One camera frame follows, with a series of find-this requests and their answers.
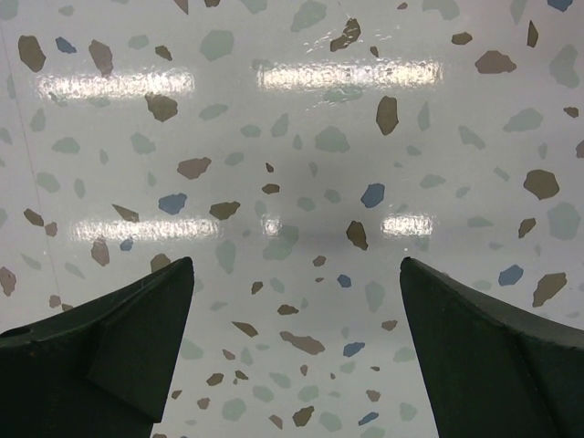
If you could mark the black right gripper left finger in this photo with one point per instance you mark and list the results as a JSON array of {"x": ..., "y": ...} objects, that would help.
[{"x": 102, "y": 369}]

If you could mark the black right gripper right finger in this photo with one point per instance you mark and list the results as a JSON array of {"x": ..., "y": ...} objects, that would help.
[{"x": 491, "y": 369}]

